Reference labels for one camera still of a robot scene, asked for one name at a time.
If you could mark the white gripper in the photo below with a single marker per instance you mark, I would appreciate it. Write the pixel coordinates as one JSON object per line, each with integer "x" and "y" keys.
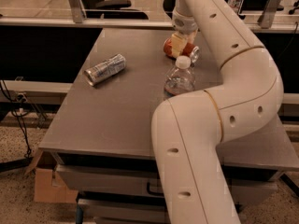
{"x": 184, "y": 23}

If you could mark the red coke can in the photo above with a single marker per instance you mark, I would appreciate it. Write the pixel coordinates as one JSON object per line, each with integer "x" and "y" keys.
{"x": 190, "y": 51}

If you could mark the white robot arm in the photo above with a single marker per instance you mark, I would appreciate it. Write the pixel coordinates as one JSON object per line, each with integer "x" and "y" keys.
{"x": 187, "y": 128}

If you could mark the silver blue energy drink can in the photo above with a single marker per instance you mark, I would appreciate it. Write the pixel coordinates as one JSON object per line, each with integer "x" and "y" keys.
{"x": 105, "y": 69}

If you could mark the clear plastic water bottle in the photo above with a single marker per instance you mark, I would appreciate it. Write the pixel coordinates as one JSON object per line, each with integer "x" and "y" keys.
{"x": 180, "y": 78}

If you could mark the black office chair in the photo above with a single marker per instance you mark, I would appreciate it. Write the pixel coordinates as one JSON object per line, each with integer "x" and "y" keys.
{"x": 112, "y": 9}

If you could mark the grey metal drawer cabinet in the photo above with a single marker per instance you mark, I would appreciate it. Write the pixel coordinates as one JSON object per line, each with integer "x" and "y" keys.
{"x": 109, "y": 125}

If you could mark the lower grey drawer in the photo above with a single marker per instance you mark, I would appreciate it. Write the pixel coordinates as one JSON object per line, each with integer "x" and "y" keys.
{"x": 134, "y": 211}

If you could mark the cardboard box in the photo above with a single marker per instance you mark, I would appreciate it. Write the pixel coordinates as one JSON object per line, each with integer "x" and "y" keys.
{"x": 49, "y": 186}

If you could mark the top drawer with black handle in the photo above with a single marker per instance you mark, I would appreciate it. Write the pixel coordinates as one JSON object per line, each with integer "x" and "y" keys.
{"x": 138, "y": 183}

